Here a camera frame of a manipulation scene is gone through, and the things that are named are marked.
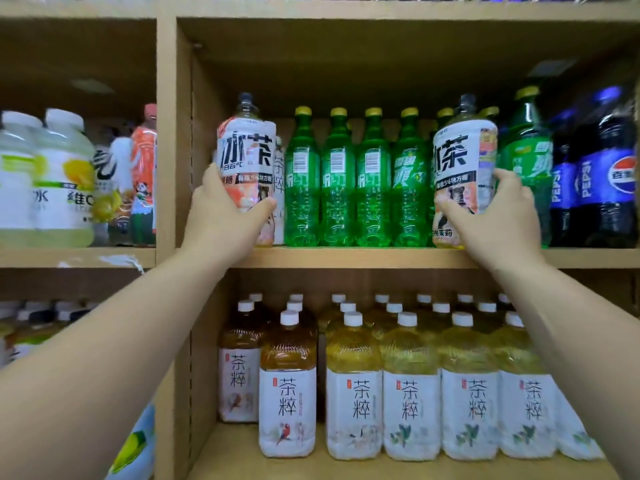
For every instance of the slim tea bottle white label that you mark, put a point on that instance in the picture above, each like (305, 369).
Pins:
(279, 184)

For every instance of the row of green soda bottles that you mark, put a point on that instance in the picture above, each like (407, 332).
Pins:
(337, 194)

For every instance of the black and white label bottle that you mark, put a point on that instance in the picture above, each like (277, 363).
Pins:
(117, 164)

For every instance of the dark cola bottle blue label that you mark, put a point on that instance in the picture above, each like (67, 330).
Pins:
(607, 184)
(563, 194)

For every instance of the person's left thumb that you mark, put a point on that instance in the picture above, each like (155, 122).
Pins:
(257, 210)

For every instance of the wooden shelf unit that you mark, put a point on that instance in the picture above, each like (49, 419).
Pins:
(167, 144)

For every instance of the person's right thumb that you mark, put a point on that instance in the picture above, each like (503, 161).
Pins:
(454, 209)

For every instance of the group of white cap bottles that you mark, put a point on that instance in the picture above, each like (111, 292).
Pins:
(35, 324)

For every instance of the orange label drink bottle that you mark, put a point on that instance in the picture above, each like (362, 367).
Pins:
(144, 169)

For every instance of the person's right forearm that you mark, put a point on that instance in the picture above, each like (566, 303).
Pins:
(580, 344)

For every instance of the iced tea bottle peach label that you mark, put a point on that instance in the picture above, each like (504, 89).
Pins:
(247, 154)

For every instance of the person's left hand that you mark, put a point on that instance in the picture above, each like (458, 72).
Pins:
(212, 224)

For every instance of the pale yellow drink bottle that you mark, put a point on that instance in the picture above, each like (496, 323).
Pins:
(15, 184)
(62, 184)

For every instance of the lemon print drink bottle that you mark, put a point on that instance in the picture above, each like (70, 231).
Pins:
(135, 447)

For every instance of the iced tea bottle white label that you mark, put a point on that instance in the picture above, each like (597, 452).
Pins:
(462, 154)

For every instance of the group of amber tea bottles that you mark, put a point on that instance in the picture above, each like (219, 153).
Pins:
(410, 394)

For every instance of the person's left forearm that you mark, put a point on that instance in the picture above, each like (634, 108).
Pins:
(100, 364)

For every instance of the torn white shelf tape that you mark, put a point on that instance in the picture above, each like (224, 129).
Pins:
(120, 261)

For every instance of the person's right hand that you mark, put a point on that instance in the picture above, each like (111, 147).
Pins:
(505, 229)

